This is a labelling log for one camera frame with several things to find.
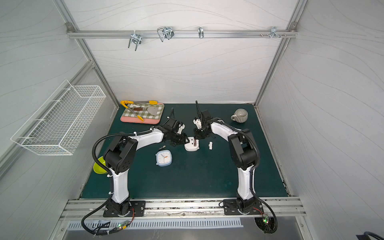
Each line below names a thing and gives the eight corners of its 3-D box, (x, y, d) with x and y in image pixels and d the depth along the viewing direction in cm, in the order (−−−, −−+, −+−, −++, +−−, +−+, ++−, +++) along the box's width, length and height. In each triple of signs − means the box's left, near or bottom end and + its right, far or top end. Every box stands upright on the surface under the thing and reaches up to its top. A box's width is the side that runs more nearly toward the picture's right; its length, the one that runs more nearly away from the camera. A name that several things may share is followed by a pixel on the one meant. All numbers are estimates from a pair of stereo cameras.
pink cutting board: (120, 122, 114) (119, 120, 112) (123, 117, 117) (122, 115, 115) (158, 125, 112) (158, 123, 110) (160, 120, 115) (159, 118, 113)
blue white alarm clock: (154, 166, 88) (153, 164, 86) (157, 151, 94) (156, 149, 93) (171, 166, 88) (171, 164, 86) (173, 151, 94) (172, 149, 93)
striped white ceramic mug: (231, 125, 110) (233, 119, 105) (229, 114, 117) (231, 108, 111) (247, 125, 110) (249, 119, 105) (244, 114, 117) (246, 108, 111)
